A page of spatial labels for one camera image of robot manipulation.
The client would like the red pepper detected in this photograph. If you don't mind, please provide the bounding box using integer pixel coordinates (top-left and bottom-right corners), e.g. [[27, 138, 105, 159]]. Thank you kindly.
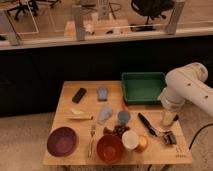
[[121, 101, 128, 111]]

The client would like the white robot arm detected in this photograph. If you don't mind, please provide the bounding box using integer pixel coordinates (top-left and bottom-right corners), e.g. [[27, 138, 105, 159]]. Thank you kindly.
[[158, 62, 213, 126]]

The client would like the red bowl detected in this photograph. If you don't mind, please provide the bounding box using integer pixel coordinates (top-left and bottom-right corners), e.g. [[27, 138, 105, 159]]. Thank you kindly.
[[96, 135, 124, 164]]

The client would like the orange cup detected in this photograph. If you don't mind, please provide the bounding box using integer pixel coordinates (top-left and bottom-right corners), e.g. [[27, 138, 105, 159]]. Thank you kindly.
[[135, 135, 148, 153]]

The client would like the green plastic tray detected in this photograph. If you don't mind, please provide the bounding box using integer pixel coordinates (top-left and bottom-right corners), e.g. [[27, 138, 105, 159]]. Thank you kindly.
[[121, 72, 166, 105]]

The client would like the blue-grey round object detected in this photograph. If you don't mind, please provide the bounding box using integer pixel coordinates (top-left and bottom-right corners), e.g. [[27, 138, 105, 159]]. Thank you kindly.
[[118, 110, 131, 125]]

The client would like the white cup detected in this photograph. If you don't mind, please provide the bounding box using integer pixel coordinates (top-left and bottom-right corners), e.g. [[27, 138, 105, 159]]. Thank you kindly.
[[122, 130, 139, 151]]

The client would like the brown grape cluster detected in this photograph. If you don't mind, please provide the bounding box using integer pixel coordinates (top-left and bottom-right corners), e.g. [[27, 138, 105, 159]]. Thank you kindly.
[[103, 125, 130, 138]]

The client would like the blue sponge block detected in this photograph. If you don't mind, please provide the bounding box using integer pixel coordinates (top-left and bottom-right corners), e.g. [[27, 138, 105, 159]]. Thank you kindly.
[[97, 87, 108, 101]]

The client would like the silver fork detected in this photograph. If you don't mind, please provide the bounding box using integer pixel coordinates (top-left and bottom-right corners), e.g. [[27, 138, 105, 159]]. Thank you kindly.
[[88, 124, 96, 158]]

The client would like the wooden table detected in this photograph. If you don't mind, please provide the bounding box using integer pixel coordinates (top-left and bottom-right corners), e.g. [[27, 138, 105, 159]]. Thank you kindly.
[[43, 81, 192, 166]]

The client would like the black rectangular block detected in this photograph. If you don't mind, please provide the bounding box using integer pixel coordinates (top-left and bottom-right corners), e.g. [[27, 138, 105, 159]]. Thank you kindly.
[[72, 88, 86, 103]]

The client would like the wooden spatula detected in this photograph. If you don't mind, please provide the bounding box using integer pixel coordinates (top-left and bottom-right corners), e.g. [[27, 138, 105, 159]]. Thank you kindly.
[[66, 116, 93, 120]]

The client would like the black office chair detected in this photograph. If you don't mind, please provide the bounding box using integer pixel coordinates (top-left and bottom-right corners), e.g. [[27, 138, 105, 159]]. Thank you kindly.
[[131, 0, 175, 25]]

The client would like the purple plate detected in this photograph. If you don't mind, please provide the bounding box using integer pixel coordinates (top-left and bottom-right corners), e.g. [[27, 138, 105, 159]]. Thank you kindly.
[[47, 127, 78, 157]]

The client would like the black handled brush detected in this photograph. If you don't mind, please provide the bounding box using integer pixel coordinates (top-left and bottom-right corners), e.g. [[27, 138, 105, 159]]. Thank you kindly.
[[138, 113, 177, 145]]

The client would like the black cable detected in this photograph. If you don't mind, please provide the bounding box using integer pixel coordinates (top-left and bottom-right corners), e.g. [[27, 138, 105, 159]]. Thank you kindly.
[[188, 122, 213, 151]]

